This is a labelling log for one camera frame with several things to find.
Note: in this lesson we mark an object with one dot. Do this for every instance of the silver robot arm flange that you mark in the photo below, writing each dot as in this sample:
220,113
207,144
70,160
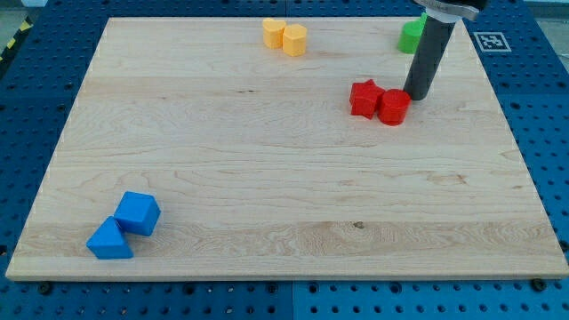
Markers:
450,11

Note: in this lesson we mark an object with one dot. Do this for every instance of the light wooden board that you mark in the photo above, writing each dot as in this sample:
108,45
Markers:
261,173

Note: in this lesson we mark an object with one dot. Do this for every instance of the red star block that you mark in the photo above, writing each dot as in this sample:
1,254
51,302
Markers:
365,98

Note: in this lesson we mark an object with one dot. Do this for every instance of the red cylinder block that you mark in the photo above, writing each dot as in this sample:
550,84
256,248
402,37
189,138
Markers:
393,106

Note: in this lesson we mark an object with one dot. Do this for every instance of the yellow hexagon block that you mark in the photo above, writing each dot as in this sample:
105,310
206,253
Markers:
295,40

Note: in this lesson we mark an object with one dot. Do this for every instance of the yellow heart block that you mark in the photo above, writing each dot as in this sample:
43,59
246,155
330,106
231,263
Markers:
273,30

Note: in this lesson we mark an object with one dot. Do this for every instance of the blue cube block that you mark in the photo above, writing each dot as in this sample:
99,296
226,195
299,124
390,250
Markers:
137,213

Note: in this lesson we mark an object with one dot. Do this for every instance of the green cylinder block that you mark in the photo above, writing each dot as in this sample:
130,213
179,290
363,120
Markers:
410,35

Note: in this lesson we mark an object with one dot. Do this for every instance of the blue triangular block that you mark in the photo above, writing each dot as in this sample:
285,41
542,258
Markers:
108,241

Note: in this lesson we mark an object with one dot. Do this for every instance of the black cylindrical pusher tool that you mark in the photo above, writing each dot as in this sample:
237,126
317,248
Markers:
431,48

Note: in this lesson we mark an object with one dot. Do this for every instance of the white fiducial marker tag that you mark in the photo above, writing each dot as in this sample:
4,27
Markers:
492,42

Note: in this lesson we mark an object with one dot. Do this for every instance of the yellow black hazard tape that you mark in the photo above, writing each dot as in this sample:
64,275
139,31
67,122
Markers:
16,41

